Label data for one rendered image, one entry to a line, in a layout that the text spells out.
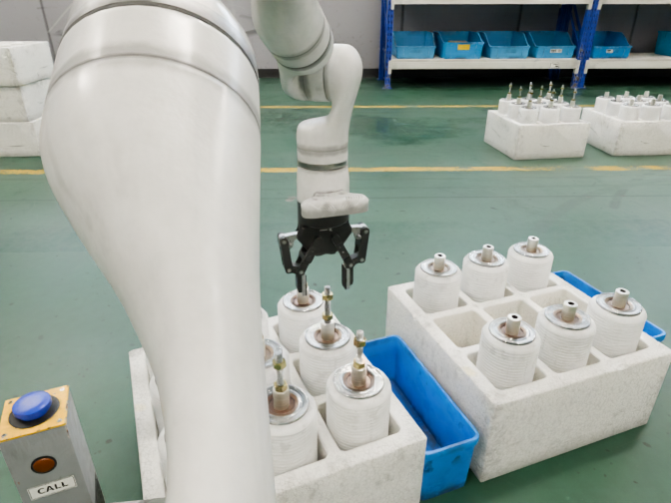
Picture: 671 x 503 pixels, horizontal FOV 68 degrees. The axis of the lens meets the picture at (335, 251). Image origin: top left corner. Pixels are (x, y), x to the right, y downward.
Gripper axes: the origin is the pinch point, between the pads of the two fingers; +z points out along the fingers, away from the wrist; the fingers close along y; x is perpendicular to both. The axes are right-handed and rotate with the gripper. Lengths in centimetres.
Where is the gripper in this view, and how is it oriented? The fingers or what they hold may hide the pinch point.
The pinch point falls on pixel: (325, 282)
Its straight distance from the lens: 77.8
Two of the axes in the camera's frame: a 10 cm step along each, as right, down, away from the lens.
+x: 2.8, 4.3, -8.6
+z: 0.0, 8.9, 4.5
